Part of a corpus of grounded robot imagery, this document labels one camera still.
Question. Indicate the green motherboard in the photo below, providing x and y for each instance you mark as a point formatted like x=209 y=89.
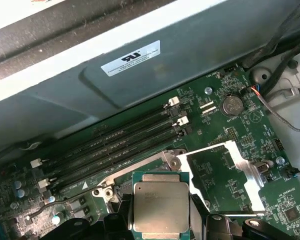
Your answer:
x=215 y=125

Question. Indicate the white certification label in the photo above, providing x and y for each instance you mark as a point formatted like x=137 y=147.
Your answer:
x=130 y=58

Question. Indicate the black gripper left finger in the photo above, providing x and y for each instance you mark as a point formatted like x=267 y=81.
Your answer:
x=117 y=227

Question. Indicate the black PC case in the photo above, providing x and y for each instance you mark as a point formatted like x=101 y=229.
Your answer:
x=165 y=75

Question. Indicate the silver coin battery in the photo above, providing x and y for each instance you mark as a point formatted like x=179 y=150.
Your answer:
x=231 y=105

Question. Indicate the silver-topped CPU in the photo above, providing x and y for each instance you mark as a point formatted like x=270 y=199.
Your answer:
x=161 y=200

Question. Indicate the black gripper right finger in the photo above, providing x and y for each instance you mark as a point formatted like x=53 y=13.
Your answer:
x=220 y=228

